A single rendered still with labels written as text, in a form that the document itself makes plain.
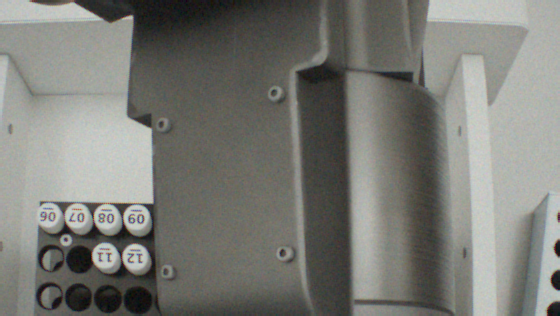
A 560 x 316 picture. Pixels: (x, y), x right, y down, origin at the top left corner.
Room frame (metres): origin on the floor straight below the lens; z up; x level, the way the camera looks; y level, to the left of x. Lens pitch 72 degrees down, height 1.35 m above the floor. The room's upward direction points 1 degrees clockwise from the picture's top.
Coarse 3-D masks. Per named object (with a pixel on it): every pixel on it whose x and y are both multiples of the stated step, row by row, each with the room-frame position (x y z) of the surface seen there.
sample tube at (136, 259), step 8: (128, 248) 0.10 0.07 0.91; (136, 248) 0.10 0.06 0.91; (144, 248) 0.10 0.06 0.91; (128, 256) 0.10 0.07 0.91; (136, 256) 0.10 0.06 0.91; (144, 256) 0.10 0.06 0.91; (128, 264) 0.10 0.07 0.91; (136, 264) 0.10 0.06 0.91; (144, 264) 0.10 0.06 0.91; (136, 272) 0.09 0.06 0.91; (144, 272) 0.10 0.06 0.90
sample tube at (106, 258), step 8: (96, 248) 0.10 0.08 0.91; (104, 248) 0.10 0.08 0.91; (112, 248) 0.10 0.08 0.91; (96, 256) 0.10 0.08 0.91; (104, 256) 0.10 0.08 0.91; (112, 256) 0.10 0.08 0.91; (120, 256) 0.10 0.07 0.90; (96, 264) 0.10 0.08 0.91; (104, 264) 0.10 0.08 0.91; (112, 264) 0.10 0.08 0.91; (120, 264) 0.10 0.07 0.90; (104, 272) 0.09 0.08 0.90; (112, 272) 0.09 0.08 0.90
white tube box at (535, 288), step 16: (544, 208) 0.16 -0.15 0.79; (544, 224) 0.15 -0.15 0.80; (544, 240) 0.14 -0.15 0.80; (544, 256) 0.13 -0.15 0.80; (528, 272) 0.13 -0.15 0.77; (544, 272) 0.12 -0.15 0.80; (528, 288) 0.12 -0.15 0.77; (544, 288) 0.11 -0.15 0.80; (528, 304) 0.11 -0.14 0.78; (544, 304) 0.10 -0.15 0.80
